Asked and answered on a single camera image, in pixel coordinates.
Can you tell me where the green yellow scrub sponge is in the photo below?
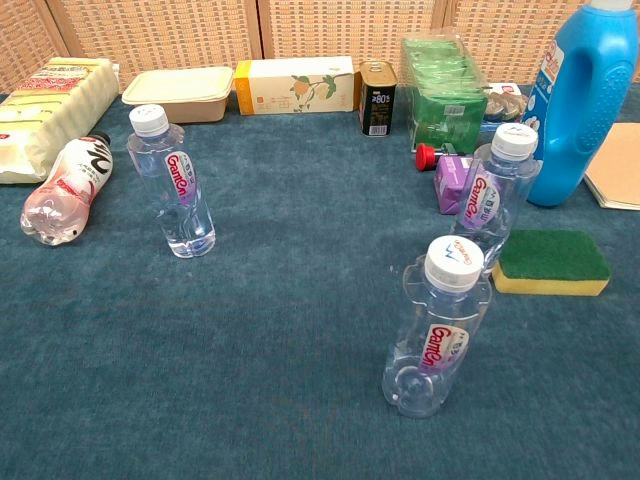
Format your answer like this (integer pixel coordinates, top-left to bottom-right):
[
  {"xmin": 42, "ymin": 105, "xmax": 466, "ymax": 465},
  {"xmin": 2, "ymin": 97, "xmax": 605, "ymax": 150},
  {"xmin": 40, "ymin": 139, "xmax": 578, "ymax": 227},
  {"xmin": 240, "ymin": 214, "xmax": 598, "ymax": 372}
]
[{"xmin": 492, "ymin": 229, "xmax": 612, "ymax": 297}]

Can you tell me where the woven bamboo folding screen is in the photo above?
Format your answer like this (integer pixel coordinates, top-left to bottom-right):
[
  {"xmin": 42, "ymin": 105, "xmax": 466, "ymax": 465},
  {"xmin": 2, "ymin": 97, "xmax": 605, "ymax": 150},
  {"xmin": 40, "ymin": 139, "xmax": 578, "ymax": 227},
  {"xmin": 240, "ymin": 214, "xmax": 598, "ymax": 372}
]
[{"xmin": 0, "ymin": 0, "xmax": 640, "ymax": 96}]

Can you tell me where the white orange carton box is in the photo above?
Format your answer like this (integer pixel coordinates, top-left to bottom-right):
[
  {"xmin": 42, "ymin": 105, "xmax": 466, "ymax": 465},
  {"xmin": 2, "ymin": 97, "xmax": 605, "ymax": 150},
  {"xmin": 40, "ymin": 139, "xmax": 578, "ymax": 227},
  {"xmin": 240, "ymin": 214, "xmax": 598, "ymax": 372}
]
[{"xmin": 234, "ymin": 55, "xmax": 362, "ymax": 117}]

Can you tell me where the blue carpet table cover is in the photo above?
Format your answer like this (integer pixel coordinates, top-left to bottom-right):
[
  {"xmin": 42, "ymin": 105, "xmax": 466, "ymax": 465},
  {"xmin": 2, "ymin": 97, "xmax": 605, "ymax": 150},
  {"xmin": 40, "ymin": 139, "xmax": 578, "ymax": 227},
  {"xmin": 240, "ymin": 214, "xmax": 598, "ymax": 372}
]
[{"xmin": 0, "ymin": 82, "xmax": 640, "ymax": 480}]

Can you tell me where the kraft spiral notebook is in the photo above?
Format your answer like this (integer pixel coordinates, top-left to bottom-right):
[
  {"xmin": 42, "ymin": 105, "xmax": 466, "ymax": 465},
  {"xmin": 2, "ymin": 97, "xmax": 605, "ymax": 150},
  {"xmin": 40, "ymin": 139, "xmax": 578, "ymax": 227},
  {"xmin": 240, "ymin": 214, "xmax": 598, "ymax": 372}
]
[{"xmin": 583, "ymin": 122, "xmax": 640, "ymax": 211}]

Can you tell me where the yellow sponge multipack bag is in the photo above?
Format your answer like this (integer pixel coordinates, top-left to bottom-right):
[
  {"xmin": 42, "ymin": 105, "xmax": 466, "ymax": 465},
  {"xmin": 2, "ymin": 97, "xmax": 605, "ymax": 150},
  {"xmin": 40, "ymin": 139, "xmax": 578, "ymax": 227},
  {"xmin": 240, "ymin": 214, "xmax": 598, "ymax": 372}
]
[{"xmin": 0, "ymin": 56, "xmax": 120, "ymax": 185}]

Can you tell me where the clear Ganten water bottle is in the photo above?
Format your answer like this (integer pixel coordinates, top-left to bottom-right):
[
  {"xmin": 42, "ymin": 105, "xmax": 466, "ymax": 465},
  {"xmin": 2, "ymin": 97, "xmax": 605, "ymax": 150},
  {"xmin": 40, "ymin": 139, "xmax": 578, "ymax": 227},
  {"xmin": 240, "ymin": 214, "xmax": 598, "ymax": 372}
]
[
  {"xmin": 126, "ymin": 103, "xmax": 217, "ymax": 260},
  {"xmin": 449, "ymin": 122, "xmax": 542, "ymax": 275},
  {"xmin": 382, "ymin": 235, "xmax": 494, "ymax": 419}
]

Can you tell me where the clear box of green packets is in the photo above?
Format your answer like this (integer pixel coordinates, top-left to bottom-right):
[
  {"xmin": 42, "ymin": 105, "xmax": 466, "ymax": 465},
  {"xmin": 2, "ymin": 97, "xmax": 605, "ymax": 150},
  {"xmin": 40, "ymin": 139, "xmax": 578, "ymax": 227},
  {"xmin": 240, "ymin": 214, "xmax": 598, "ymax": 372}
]
[{"xmin": 401, "ymin": 33, "xmax": 489, "ymax": 154}]

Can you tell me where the blister pack of clips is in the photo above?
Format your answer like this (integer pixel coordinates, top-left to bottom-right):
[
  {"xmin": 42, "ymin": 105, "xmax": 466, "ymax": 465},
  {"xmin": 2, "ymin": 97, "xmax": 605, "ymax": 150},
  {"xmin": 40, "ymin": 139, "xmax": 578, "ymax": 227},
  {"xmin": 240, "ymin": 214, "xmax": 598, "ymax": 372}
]
[{"xmin": 482, "ymin": 82, "xmax": 531, "ymax": 132}]

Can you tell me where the blue detergent jug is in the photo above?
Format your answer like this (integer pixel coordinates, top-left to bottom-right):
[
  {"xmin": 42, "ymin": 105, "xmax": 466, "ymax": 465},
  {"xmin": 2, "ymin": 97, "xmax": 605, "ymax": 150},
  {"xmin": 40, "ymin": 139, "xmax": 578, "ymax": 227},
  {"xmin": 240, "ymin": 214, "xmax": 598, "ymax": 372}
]
[{"xmin": 519, "ymin": 0, "xmax": 640, "ymax": 208}]

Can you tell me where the beige lidded food container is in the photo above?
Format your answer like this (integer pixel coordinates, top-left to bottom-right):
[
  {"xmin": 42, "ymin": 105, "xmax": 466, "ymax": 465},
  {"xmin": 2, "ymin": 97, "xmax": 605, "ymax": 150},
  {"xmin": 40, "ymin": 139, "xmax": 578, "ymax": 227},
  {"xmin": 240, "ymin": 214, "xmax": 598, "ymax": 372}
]
[{"xmin": 121, "ymin": 66, "xmax": 235, "ymax": 125}]

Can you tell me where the gold black tin can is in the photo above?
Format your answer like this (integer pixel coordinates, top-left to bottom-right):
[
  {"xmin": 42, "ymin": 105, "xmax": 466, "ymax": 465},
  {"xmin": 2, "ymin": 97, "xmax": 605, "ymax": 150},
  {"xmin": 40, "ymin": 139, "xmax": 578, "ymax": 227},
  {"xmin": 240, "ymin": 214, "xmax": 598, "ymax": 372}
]
[{"xmin": 359, "ymin": 60, "xmax": 399, "ymax": 138}]

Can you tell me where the small purple box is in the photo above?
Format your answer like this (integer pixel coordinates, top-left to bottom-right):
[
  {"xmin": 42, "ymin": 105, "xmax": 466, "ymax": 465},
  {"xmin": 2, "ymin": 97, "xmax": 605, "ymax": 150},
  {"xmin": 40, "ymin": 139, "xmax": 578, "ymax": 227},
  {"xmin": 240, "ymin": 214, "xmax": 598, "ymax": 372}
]
[{"xmin": 433, "ymin": 154, "xmax": 476, "ymax": 215}]

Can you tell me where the pink sports drink bottle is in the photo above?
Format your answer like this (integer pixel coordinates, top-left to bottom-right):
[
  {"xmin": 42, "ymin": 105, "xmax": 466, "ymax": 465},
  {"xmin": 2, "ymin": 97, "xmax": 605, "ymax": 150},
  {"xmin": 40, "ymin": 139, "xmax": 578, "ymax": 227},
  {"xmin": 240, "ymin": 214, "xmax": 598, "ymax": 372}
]
[{"xmin": 19, "ymin": 131, "xmax": 114, "ymax": 247}]

